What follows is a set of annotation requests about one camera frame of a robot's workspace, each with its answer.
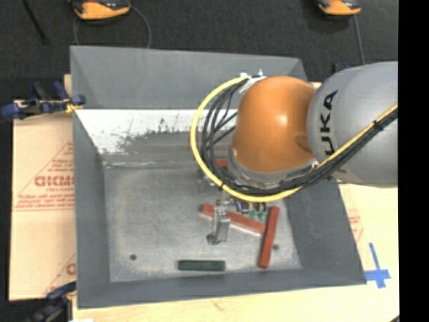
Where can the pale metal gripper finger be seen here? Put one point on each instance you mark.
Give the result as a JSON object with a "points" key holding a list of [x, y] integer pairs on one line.
{"points": [[216, 226], [225, 228]]}

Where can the red-brown flat block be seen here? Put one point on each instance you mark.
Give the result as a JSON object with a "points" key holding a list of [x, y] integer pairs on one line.
{"points": [[222, 163], [269, 237], [246, 222]]}

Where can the dark green flat block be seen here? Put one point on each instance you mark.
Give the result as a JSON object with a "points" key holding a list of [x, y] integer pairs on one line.
{"points": [[201, 265]]}

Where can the grey metal bin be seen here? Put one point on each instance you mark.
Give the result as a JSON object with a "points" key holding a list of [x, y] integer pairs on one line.
{"points": [[151, 213]]}

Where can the brown cardboard board red print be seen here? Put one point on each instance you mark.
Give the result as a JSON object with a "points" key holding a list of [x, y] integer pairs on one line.
{"points": [[40, 233]]}

